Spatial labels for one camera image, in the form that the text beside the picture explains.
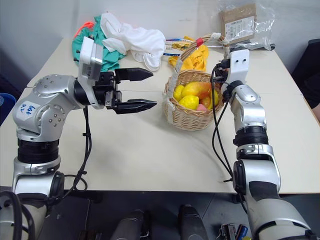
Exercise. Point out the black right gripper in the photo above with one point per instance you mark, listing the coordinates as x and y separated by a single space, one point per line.
221 72

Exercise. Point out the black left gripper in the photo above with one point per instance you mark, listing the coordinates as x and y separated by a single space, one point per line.
107 86

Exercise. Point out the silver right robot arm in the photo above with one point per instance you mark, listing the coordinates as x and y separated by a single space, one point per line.
250 105

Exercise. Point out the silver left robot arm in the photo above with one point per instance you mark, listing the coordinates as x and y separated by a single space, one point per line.
50 100

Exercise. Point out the yellow fruit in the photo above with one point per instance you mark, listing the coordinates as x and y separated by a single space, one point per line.
215 98

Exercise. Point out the yellow cloth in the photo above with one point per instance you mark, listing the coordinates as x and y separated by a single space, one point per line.
197 58

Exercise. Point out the yellow red mango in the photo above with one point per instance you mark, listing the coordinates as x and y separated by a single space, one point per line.
197 88

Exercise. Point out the red yellow peach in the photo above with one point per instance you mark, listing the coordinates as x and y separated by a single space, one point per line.
206 101

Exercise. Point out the pink fruit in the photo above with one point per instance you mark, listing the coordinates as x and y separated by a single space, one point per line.
202 107

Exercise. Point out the green cloth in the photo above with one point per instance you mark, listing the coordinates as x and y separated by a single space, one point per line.
110 58

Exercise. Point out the flat black object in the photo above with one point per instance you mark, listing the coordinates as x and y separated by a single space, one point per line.
252 46

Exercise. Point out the large yellow lemon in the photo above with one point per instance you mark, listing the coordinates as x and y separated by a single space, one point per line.
189 101

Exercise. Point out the small yellow lemon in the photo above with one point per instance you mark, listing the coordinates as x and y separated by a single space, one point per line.
178 91

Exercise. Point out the white cloth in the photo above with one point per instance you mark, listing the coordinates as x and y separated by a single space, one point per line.
140 40

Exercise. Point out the brown cardboard box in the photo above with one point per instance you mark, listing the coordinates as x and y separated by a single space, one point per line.
240 21

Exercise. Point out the clear plastic bag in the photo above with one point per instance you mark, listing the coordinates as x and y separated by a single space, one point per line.
265 22

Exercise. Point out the orange cloth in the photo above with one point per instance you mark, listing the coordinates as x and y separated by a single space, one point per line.
83 26

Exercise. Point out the person in dark clothes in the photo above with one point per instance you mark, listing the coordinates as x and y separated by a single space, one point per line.
307 75

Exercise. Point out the blue container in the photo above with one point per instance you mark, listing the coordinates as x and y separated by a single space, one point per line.
5 105

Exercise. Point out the dark rounded shape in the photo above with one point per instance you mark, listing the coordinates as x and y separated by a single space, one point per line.
192 222
130 225

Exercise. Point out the black connector with batteries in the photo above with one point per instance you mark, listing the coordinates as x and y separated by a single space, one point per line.
232 231

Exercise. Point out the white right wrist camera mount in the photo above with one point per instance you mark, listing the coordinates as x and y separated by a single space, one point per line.
238 67

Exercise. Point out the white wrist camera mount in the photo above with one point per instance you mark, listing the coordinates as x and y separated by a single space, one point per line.
238 67
87 57

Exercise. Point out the blue white racket frame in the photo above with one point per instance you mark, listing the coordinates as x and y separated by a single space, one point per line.
175 46

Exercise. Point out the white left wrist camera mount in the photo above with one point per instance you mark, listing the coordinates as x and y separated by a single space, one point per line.
87 57

